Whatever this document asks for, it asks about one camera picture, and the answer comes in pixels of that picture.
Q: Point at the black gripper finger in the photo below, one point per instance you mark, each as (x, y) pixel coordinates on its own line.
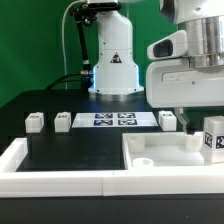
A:
(187, 125)

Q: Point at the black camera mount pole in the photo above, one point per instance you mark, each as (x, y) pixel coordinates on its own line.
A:
(84, 16)

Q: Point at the white square table top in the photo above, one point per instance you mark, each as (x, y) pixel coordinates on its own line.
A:
(172, 149)

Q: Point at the white U-shaped obstacle fence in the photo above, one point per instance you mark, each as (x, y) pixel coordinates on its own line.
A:
(155, 181)

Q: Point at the white fiducial marker sheet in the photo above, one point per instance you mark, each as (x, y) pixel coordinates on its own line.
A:
(114, 119)

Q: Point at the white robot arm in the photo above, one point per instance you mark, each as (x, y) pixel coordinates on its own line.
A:
(116, 76)

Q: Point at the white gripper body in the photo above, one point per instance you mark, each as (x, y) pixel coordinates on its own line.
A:
(172, 83)

